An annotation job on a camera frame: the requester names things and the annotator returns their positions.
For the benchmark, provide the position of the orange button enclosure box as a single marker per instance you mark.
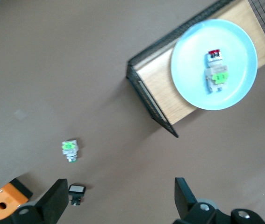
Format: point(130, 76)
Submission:
point(8, 196)

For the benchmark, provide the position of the red push button switch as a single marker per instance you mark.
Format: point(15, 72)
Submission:
point(216, 72)

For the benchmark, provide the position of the black square push button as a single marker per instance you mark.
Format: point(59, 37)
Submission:
point(76, 189)

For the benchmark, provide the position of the light blue round plate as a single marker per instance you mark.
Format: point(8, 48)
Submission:
point(235, 42)

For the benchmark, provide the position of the green push button switch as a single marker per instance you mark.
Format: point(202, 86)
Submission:
point(69, 149)

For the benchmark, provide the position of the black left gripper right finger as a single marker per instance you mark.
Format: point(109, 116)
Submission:
point(183, 198)

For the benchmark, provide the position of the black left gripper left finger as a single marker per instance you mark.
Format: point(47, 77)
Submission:
point(52, 203)

